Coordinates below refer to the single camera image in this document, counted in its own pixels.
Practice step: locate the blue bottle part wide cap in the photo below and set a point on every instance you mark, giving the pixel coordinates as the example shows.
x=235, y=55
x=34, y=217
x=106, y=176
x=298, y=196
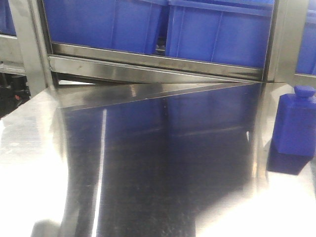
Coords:
x=295, y=124

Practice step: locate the blue plastic bin left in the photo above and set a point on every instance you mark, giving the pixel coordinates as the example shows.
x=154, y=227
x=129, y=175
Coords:
x=125, y=25

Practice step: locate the blue plastic bin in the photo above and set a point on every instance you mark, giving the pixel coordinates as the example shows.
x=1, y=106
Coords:
x=125, y=25
x=224, y=32

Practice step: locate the blue plastic bin right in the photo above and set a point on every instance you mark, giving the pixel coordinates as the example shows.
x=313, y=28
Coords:
x=224, y=32

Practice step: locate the blue bin far right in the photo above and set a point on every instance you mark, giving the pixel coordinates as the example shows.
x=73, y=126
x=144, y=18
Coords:
x=307, y=56

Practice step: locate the blue bin far left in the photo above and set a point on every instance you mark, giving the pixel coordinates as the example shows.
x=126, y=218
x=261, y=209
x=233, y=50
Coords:
x=6, y=21

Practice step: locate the stainless steel shelf frame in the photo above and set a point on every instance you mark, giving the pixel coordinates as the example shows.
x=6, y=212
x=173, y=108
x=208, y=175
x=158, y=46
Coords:
x=43, y=61

